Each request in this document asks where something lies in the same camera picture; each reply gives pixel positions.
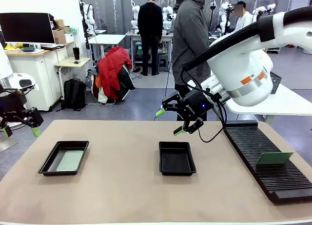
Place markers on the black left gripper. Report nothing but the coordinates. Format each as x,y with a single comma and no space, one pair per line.
9,108

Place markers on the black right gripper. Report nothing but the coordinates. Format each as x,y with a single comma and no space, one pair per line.
195,105

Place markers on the green circuit board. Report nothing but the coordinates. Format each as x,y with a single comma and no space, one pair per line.
70,160
274,158

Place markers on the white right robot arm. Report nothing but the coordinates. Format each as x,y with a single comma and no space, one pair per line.
243,68

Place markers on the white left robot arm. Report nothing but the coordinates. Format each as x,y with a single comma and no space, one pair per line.
14,79

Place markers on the black plastic ESD tray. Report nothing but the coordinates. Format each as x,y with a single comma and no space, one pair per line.
176,159
48,161

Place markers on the white perforated air purifier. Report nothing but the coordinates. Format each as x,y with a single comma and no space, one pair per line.
18,126

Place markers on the metal floor plate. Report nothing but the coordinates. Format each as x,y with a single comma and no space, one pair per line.
7,144

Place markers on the white cabinet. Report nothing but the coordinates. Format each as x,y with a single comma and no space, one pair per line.
39,78

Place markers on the grey stool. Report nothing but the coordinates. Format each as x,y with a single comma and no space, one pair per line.
163,61

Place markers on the black backpack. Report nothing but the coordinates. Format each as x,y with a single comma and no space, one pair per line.
74,94

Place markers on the green bowl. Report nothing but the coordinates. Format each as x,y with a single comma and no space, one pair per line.
28,49

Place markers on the person in grey jacket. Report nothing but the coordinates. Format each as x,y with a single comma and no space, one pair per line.
187,44

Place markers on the computer tower with green light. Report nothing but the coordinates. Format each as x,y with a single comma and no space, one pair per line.
139,50

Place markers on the red jacket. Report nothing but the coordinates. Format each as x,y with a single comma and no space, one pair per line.
112,68

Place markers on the small wooden side table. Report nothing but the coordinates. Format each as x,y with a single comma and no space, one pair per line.
73,62

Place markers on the black tumbler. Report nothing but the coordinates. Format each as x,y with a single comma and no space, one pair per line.
76,53

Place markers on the person in black clothes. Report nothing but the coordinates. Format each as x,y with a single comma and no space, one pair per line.
150,27

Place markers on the black computer monitor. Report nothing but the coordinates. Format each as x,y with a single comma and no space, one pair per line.
26,27

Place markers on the brown cardboard box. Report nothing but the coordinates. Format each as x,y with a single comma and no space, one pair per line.
59,23
58,33
67,29

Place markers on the white storage box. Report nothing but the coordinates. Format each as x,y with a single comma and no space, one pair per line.
69,37

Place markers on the white side table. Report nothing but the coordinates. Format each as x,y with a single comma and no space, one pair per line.
280,103

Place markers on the grey mesh basket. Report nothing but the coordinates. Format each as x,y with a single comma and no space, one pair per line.
275,82

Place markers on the white background table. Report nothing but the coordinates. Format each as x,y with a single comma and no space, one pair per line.
107,39

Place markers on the black slotted board rack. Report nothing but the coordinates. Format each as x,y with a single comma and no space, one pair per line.
268,178

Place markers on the person in white shirt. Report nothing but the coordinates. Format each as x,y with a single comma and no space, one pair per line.
245,21

